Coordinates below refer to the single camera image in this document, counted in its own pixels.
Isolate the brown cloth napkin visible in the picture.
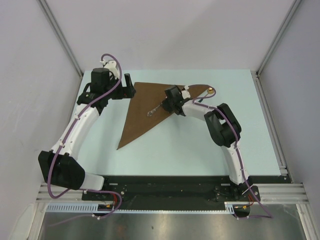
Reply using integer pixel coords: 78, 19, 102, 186
116, 81, 211, 151

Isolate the silver fork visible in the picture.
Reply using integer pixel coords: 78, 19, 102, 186
147, 104, 162, 117

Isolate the gold spoon with dark handle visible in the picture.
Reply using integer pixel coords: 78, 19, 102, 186
198, 87, 216, 103

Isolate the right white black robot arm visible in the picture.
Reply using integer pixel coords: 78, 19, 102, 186
161, 85, 252, 201

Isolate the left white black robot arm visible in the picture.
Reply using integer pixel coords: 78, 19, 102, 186
38, 67, 136, 200

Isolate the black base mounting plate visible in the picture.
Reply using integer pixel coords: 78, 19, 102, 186
51, 174, 292, 205

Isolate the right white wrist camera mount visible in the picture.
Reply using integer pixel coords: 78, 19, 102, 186
181, 85, 191, 99

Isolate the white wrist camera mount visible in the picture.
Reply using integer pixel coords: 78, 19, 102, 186
181, 85, 191, 99
100, 60, 120, 79

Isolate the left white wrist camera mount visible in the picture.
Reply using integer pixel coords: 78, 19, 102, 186
100, 60, 120, 79

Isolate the left aluminium corner post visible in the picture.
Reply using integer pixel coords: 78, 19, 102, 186
36, 0, 84, 78

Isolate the aluminium corner post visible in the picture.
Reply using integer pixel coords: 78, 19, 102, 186
36, 0, 84, 78
255, 0, 305, 77

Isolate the white slotted cable duct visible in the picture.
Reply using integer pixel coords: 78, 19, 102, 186
46, 201, 237, 215

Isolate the right side aluminium rail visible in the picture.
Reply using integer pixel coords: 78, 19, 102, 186
251, 71, 290, 176

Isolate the aluminium rail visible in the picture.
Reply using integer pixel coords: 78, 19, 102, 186
36, 183, 309, 204
251, 71, 290, 176

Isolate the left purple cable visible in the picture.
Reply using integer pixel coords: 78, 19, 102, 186
47, 53, 123, 227

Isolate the aluminium front rail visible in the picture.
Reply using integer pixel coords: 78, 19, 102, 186
36, 183, 309, 204

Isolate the right aluminium corner post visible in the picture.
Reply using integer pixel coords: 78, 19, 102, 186
255, 0, 305, 77

